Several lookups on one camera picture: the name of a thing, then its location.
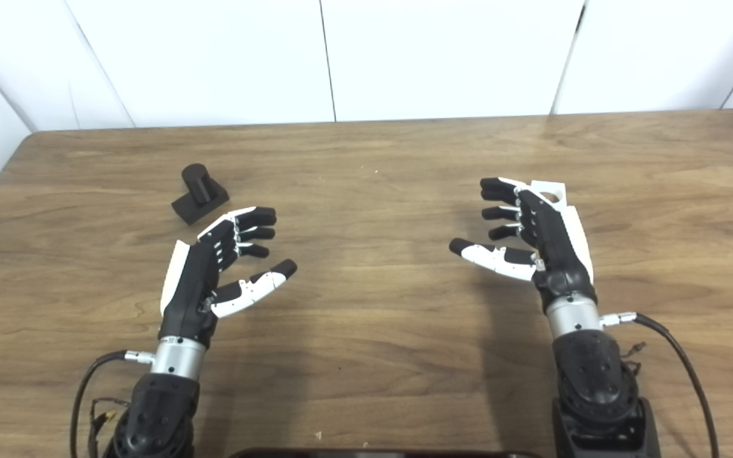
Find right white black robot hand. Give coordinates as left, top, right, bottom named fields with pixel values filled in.
left=449, top=177, right=598, bottom=314

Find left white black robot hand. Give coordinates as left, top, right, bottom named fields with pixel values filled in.
left=159, top=206, right=298, bottom=349

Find white square piece with hole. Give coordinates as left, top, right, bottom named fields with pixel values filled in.
left=530, top=181, right=569, bottom=209

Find black peg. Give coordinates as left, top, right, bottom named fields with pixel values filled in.
left=171, top=163, right=230, bottom=226

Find thin right wrist wires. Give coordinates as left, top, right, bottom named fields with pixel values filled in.
left=621, top=342, right=647, bottom=377

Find thin wrist wires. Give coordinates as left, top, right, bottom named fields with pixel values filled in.
left=88, top=397, right=132, bottom=458
left=621, top=342, right=647, bottom=377

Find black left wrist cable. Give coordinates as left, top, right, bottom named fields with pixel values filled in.
left=71, top=350, right=154, bottom=458

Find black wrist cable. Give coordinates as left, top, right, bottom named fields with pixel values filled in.
left=71, top=350, right=154, bottom=458
left=601, top=312, right=720, bottom=458

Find thin left wrist wires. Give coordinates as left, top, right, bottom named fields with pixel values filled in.
left=88, top=397, right=132, bottom=458

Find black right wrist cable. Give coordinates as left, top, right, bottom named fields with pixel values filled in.
left=601, top=312, right=720, bottom=458

